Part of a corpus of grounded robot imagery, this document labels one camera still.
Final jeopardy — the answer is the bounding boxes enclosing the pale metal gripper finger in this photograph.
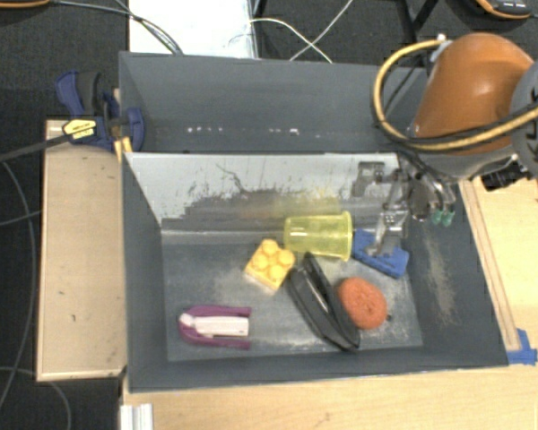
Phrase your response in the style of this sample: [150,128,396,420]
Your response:
[384,211,410,254]
[366,215,389,259]

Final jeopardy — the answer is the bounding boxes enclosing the blue flat toy block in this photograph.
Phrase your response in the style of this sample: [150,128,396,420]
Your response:
[351,228,411,280]

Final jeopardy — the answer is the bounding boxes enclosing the clear yellow plastic cup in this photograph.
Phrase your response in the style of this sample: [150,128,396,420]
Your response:
[282,211,354,262]

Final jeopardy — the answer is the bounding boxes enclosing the orange round scrubber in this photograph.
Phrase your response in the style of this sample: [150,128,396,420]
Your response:
[335,277,389,331]

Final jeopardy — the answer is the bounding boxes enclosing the black glasses case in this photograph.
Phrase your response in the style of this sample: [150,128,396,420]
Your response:
[286,252,362,354]

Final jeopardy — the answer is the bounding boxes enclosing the yellow toy brick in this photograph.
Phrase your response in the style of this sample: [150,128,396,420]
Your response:
[243,238,297,292]

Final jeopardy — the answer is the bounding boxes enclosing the grey metal bin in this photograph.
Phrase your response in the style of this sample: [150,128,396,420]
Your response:
[117,50,510,394]

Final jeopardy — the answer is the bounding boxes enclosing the purple and white stapler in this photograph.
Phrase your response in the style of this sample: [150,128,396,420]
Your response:
[177,305,253,351]

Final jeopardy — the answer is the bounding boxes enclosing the pale wood board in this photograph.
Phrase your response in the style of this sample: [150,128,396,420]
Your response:
[35,118,129,383]

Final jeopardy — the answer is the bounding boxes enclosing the black cylinder on white bracket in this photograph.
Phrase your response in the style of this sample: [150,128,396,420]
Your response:
[478,157,534,193]

